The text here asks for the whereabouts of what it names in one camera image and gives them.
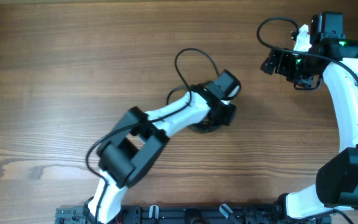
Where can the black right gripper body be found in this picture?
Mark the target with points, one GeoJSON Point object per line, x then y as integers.
{"type": "Point", "coordinates": [294, 68]}

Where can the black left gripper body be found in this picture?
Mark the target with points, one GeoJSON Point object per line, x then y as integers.
{"type": "Point", "coordinates": [227, 114]}

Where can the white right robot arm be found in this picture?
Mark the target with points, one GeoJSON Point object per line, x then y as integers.
{"type": "Point", "coordinates": [323, 55]}

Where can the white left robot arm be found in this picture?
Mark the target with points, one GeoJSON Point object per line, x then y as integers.
{"type": "Point", "coordinates": [128, 152]}

